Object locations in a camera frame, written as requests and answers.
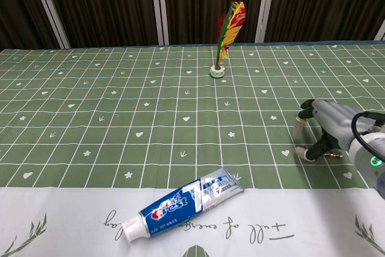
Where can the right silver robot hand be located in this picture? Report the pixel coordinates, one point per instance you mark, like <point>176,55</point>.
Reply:
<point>337,121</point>

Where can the small metal chain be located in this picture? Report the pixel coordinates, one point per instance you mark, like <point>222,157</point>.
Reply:
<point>335,155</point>

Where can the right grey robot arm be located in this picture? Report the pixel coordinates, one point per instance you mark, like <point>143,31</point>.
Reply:
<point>371,163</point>

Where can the colourful feather shuttlecock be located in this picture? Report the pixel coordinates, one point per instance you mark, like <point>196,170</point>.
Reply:
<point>232,28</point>

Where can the green grid tablecloth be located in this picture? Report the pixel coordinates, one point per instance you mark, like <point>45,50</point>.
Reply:
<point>168,112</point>

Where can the blue Crest toothpaste tube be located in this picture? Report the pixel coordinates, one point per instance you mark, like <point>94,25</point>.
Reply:
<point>176,206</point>

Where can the white screen frame post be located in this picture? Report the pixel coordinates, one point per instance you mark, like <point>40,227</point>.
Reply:
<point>162,7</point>
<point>49,7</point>
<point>264,7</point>
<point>381,32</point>

